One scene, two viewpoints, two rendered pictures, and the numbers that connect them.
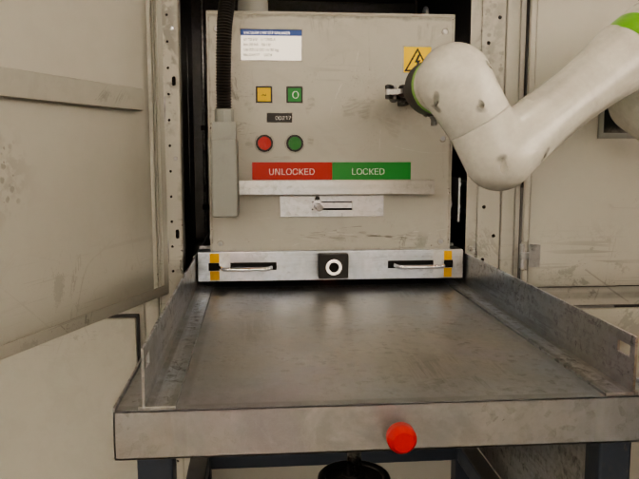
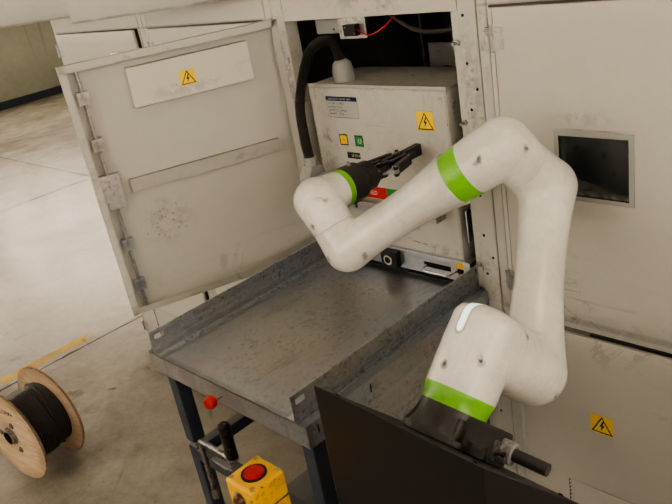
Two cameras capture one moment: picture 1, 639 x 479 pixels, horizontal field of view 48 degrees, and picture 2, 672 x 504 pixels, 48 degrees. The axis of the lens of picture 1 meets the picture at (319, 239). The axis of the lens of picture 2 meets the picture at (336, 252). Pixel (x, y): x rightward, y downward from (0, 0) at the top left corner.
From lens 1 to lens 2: 1.67 m
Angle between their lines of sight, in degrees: 54
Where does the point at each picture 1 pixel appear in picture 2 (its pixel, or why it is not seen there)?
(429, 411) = (228, 394)
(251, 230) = not seen: hidden behind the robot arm
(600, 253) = (569, 291)
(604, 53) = (413, 185)
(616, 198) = (579, 249)
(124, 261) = (280, 238)
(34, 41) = (184, 146)
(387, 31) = (403, 99)
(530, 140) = (343, 249)
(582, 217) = not seen: hidden behind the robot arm
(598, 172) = not seen: hidden behind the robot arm
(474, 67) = (304, 204)
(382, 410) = (215, 386)
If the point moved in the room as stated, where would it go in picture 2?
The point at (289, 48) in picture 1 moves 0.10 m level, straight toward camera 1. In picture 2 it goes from (351, 110) to (325, 120)
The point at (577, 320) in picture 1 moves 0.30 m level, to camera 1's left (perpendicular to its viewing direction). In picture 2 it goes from (338, 369) to (261, 331)
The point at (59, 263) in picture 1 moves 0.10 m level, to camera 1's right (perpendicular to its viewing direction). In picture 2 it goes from (222, 249) to (240, 255)
